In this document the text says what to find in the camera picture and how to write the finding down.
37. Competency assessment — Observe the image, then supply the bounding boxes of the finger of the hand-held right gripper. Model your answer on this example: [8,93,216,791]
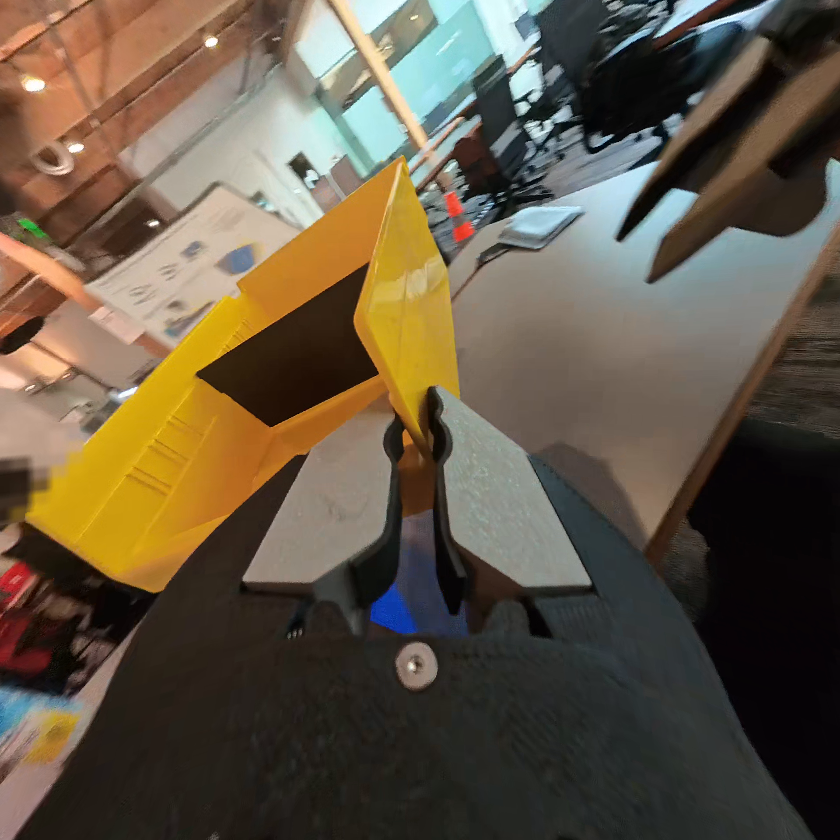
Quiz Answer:
[616,34,800,242]
[646,59,840,284]

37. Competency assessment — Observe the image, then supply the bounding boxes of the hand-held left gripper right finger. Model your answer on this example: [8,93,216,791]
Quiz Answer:
[425,386,593,616]

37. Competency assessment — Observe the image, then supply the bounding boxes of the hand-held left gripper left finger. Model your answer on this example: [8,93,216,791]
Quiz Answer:
[241,415,406,634]

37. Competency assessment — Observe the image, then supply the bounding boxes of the yellow plastic bin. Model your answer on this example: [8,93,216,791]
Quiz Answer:
[25,156,462,595]

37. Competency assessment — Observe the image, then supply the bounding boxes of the black office chair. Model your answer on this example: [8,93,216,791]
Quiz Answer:
[576,0,691,156]
[471,56,557,206]

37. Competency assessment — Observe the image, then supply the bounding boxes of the blue sheet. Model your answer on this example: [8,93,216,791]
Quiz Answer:
[369,515,470,636]

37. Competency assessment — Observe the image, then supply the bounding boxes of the white cloth on table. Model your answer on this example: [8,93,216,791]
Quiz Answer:
[497,205,585,252]

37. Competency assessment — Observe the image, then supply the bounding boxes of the orange traffic cone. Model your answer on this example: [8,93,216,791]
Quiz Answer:
[443,192,475,244]

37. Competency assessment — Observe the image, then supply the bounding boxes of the white poster board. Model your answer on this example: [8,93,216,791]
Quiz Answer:
[85,182,304,350]

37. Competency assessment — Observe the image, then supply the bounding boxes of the red package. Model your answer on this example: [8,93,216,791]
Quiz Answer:
[0,561,42,658]

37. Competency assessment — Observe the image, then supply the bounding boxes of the white round ceiling device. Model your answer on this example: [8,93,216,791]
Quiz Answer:
[29,140,77,178]

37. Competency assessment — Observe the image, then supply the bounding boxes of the wooden post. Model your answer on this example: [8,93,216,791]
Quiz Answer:
[327,0,431,149]

